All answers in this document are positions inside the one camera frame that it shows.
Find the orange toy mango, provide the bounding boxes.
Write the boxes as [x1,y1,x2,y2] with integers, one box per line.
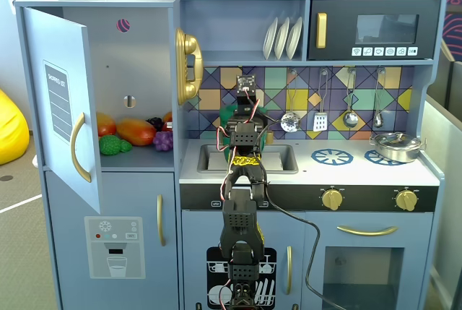
[115,118,157,147]

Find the steel slotted spatula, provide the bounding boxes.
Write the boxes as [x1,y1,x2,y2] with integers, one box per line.
[313,68,329,132]

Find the steel ladle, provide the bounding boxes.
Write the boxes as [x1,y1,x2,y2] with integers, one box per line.
[342,67,359,129]

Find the gold freezer door handle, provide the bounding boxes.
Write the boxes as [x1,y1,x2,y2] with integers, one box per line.
[156,194,167,247]

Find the white toy plate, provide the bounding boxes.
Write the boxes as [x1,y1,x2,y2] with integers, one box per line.
[274,17,291,61]
[285,17,303,61]
[262,17,279,61]

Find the gold oven handle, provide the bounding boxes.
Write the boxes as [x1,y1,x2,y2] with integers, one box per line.
[336,225,399,236]

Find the red servo wire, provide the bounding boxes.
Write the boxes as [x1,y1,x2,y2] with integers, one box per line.
[215,125,236,195]

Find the gold dishwasher handle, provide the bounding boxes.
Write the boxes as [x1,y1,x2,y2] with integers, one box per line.
[286,245,293,296]

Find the blue fridge door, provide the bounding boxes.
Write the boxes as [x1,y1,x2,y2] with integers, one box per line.
[22,7,102,214]

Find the gold stove knob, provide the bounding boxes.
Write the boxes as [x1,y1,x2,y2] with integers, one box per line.
[395,187,419,212]
[321,187,344,212]

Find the green plastic container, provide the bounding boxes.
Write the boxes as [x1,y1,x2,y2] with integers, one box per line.
[220,113,270,166]

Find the red yellow toy mango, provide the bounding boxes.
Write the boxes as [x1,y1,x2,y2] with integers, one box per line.
[95,112,118,137]

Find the gold toy telephone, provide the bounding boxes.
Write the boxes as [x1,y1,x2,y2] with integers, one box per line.
[175,27,204,106]

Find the steel spoon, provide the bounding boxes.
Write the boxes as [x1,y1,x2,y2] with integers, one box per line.
[372,67,385,129]

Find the steel skimmer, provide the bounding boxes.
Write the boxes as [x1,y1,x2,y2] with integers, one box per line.
[280,68,302,133]

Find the steel pot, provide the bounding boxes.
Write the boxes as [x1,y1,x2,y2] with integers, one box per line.
[370,132,427,163]

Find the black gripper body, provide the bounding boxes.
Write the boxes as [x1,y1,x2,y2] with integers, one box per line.
[225,91,268,126]

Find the gold microwave handle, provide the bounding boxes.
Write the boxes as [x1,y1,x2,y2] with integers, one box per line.
[316,12,328,50]

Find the steel pot lid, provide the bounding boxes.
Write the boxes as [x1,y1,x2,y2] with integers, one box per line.
[373,132,422,148]

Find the purple toy grapes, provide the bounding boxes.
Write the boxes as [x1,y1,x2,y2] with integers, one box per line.
[153,131,174,152]

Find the black camera cable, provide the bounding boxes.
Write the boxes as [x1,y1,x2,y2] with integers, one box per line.
[263,179,348,310]

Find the small camera board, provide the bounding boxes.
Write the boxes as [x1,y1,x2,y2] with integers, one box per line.
[236,74,258,93]

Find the gold fridge door handle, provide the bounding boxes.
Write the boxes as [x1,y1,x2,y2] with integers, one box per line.
[70,112,93,184]

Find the yellow bean bag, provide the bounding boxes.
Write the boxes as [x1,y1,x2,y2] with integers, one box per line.
[0,88,30,165]

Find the green toy lettuce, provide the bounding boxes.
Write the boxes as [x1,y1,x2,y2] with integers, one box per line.
[99,134,134,156]

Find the grey toy sink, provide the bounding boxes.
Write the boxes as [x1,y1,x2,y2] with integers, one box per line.
[196,143,300,176]

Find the black toy microwave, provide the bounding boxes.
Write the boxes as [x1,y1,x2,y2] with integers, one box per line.
[306,0,442,61]

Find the grey shopping list sticker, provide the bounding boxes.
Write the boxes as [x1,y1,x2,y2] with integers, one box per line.
[43,59,71,145]

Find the grey partition panel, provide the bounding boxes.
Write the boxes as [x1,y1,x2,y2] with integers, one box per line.
[420,100,462,310]

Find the blue toy kitchen unit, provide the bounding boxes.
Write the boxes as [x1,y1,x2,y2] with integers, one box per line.
[14,0,448,310]

